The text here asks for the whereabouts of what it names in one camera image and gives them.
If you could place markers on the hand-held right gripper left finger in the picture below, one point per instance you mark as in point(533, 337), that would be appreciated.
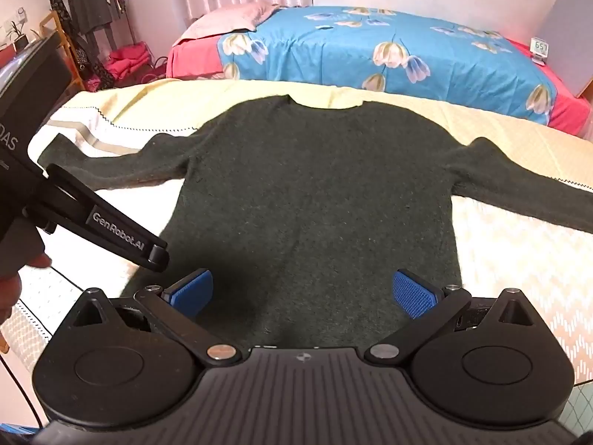
point(192, 291)

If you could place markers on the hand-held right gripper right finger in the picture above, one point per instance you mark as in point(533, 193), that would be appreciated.
point(411, 294)

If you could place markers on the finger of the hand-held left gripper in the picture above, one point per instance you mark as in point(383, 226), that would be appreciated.
point(113, 228)

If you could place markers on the dark green sweater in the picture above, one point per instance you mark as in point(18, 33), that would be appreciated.
point(315, 194)

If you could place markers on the red clothes pile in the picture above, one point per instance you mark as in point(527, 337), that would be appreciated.
point(129, 61)

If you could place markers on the hanging grey clothes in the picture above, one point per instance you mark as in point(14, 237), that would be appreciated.
point(90, 4)

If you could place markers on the person's left hand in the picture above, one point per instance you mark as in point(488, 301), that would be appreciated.
point(14, 287)

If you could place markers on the potted plant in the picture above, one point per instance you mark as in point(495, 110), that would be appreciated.
point(19, 32)

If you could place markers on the dark spotted scarf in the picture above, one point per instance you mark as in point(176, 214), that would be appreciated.
point(85, 62)

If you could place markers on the wooden chair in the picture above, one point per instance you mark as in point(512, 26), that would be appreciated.
point(52, 22)

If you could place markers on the yellow zigzag patterned blanket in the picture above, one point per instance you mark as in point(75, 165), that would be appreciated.
point(509, 250)

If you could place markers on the pink pillow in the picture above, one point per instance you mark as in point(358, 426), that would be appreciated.
point(222, 21)

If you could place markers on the white digital clock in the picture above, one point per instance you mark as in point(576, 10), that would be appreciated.
point(539, 50)

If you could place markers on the grey board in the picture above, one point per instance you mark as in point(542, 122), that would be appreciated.
point(570, 32)

